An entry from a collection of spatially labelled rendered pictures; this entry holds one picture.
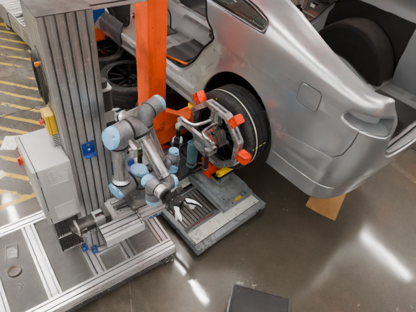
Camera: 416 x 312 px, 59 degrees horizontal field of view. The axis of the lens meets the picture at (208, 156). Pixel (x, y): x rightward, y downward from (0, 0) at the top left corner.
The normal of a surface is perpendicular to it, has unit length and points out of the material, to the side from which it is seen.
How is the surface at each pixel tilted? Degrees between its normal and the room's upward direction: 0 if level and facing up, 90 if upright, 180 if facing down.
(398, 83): 90
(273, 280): 0
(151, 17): 90
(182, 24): 55
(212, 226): 0
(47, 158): 0
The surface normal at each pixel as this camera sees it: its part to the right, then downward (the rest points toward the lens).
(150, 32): 0.65, 0.57
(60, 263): 0.10, -0.72
